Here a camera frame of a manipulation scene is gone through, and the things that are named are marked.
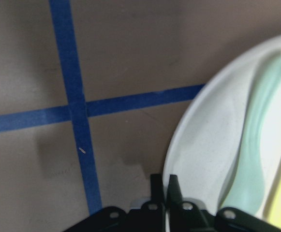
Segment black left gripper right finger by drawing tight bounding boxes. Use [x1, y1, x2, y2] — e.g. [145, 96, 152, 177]
[166, 174, 209, 232]

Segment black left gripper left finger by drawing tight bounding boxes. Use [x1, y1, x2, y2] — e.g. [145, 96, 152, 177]
[140, 174, 165, 232]

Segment white round plate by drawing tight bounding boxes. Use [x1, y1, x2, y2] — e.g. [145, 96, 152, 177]
[163, 35, 281, 221]

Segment light green plastic spoon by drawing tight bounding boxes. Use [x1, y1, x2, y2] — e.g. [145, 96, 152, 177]
[220, 52, 281, 215]

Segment brown paper table cover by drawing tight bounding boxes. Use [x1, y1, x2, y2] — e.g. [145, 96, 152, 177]
[0, 0, 281, 232]

